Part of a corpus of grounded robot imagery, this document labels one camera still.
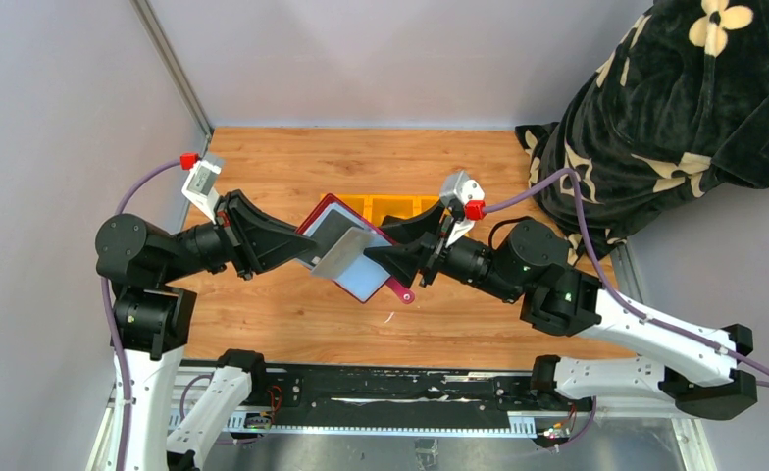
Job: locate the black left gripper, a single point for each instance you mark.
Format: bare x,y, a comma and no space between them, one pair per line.
252,237

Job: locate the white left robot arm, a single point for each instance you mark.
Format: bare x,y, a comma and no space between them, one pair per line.
150,320

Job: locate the yellow bin with black holder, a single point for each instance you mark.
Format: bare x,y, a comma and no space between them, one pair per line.
378,206

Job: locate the black floral blanket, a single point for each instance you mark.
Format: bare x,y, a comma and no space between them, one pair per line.
680,107

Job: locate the silver card out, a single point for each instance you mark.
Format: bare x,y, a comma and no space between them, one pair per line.
342,254

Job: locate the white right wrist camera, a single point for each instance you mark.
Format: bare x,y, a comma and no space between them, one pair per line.
464,199

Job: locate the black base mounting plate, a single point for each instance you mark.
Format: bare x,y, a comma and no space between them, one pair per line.
376,397

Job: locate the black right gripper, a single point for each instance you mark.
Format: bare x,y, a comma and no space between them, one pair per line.
403,261

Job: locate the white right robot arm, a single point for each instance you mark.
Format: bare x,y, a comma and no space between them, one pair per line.
695,369

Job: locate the red leather card holder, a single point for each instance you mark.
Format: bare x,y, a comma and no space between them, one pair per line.
358,260

